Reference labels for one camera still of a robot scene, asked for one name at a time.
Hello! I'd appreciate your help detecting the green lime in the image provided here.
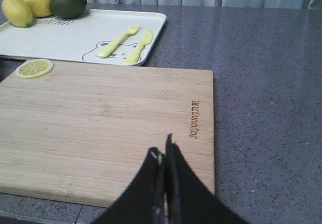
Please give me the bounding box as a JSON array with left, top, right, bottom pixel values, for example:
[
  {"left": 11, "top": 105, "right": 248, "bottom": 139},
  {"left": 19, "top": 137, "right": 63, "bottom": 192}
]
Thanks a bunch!
[{"left": 50, "top": 0, "right": 87, "bottom": 19}]

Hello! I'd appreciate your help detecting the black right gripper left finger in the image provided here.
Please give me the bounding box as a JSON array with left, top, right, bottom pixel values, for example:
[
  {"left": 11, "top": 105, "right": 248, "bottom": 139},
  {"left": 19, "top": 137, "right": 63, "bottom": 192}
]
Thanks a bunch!
[{"left": 92, "top": 147, "right": 165, "bottom": 223}]

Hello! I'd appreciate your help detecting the lemon slice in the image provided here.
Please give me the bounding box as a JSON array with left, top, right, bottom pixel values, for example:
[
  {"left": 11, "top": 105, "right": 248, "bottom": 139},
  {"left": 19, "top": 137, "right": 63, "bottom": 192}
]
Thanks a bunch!
[{"left": 15, "top": 59, "right": 54, "bottom": 79}]

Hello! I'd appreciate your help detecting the yellow plastic fork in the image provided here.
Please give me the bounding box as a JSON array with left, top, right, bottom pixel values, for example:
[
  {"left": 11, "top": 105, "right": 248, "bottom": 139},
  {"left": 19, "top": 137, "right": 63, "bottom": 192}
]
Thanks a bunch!
[{"left": 98, "top": 23, "right": 140, "bottom": 58}]

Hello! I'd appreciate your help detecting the rear yellow lemon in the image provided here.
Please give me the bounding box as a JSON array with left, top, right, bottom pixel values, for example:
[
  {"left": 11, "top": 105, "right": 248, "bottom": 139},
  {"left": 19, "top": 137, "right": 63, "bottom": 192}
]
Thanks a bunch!
[{"left": 23, "top": 0, "right": 53, "bottom": 18}]

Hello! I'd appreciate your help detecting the yellow plastic knife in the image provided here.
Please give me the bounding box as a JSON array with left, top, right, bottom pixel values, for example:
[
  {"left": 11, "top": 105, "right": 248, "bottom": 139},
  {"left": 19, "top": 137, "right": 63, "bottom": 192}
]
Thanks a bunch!
[{"left": 124, "top": 29, "right": 152, "bottom": 64}]

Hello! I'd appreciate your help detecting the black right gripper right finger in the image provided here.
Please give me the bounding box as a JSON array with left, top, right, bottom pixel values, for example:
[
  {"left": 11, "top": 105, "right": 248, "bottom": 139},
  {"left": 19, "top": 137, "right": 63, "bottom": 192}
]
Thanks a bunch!
[{"left": 165, "top": 134, "right": 247, "bottom": 223}]

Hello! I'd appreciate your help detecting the front yellow lemon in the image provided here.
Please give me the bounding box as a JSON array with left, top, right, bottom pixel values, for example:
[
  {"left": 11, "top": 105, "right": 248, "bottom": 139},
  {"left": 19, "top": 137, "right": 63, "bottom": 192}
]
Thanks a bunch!
[{"left": 2, "top": 0, "right": 33, "bottom": 27}]

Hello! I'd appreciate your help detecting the yellow lemon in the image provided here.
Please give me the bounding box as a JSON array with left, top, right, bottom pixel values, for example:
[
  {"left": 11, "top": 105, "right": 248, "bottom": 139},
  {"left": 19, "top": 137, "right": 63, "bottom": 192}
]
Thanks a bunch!
[
  {"left": 23, "top": 0, "right": 53, "bottom": 18},
  {"left": 2, "top": 0, "right": 33, "bottom": 27}
]

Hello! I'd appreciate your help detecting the wooden cutting board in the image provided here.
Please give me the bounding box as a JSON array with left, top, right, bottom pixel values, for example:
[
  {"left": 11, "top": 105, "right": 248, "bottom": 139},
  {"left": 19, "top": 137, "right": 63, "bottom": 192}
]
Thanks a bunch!
[{"left": 1, "top": 61, "right": 214, "bottom": 207}]

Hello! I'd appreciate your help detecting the white bear tray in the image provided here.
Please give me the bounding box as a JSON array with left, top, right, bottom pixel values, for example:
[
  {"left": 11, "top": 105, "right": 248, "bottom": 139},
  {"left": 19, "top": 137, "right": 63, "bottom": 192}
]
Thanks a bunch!
[{"left": 1, "top": 9, "right": 167, "bottom": 65}]

